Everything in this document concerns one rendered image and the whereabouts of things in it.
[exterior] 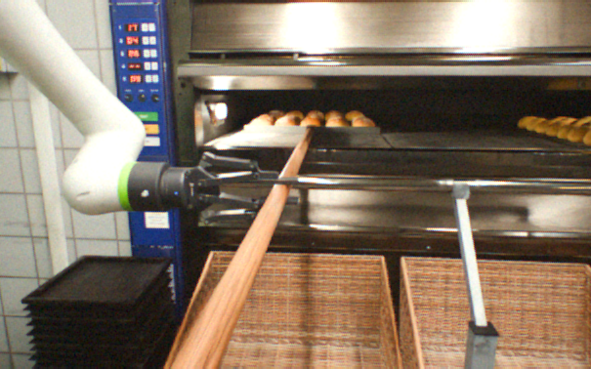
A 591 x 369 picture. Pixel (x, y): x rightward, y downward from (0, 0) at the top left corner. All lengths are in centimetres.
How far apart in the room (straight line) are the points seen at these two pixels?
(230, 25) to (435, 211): 82
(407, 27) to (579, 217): 76
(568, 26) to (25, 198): 173
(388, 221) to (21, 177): 120
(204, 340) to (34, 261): 146
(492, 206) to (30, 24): 123
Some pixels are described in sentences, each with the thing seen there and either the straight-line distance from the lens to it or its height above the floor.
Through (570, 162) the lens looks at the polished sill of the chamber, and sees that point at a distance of 149.
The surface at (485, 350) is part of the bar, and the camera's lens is 88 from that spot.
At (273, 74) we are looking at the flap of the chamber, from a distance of 116.
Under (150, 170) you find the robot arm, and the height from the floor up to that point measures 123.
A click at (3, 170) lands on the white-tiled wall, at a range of 172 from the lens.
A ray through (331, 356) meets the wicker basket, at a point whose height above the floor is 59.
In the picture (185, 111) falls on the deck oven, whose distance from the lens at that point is 138.
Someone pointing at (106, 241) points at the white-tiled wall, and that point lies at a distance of 159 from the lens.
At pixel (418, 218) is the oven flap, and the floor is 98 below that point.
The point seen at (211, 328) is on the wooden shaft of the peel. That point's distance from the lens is 34.
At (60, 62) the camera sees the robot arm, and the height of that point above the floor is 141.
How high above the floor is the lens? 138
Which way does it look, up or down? 13 degrees down
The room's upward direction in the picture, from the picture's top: straight up
